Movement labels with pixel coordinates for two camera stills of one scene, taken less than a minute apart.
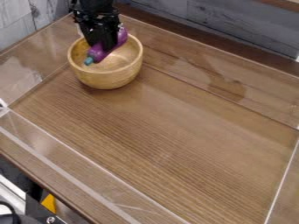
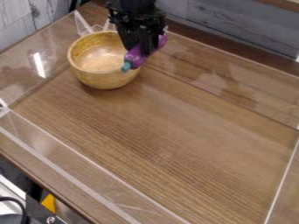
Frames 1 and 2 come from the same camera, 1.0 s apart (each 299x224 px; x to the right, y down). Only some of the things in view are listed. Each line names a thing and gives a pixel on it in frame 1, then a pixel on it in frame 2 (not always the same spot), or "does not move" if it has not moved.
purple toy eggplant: [97, 52] → [136, 57]
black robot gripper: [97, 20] → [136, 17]
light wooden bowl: [112, 72] does not move
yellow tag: [51, 203] does not move
